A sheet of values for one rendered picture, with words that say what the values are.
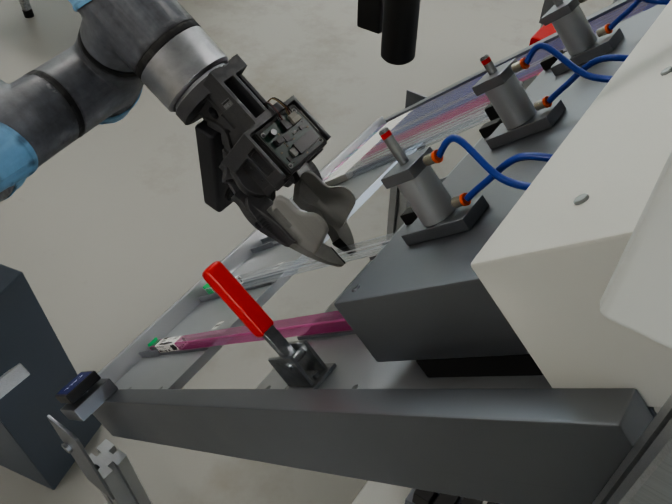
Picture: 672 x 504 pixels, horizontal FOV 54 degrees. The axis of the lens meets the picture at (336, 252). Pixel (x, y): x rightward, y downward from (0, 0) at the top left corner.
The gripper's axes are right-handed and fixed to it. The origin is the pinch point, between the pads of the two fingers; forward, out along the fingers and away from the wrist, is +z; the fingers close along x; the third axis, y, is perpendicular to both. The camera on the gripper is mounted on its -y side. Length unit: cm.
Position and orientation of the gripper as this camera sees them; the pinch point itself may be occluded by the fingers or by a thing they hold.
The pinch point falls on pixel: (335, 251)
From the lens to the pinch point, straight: 66.5
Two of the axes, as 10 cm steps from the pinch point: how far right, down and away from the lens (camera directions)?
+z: 6.7, 7.3, 1.0
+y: 4.6, -3.1, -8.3
